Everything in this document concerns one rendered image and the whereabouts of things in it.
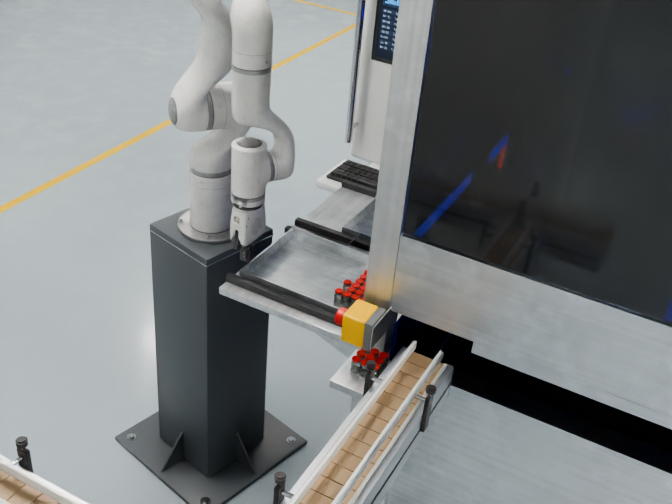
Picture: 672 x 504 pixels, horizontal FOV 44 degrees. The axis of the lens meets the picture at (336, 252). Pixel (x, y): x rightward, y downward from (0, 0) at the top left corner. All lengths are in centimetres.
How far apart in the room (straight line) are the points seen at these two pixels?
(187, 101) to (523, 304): 98
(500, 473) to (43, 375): 184
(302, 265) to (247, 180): 32
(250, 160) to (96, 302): 173
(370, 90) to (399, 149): 120
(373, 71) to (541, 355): 136
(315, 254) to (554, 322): 78
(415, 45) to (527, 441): 89
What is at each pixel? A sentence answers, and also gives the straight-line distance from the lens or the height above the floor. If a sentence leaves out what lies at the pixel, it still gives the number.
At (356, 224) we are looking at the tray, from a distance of 240.
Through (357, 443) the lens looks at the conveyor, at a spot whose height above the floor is 93.
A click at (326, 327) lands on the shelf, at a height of 88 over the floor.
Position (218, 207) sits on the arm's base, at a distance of 230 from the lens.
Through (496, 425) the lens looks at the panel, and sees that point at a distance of 191.
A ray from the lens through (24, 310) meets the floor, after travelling 358.
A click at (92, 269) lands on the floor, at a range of 378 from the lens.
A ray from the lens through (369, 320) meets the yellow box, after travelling 178.
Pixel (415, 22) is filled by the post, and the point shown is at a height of 165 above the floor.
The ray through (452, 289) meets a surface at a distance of 175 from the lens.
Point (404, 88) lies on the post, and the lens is 161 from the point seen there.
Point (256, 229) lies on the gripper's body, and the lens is 210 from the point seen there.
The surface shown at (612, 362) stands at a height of 109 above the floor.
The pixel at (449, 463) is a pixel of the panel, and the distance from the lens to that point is 204.
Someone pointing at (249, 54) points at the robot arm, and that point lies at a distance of 187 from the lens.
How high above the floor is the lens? 210
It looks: 33 degrees down
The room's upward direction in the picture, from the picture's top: 5 degrees clockwise
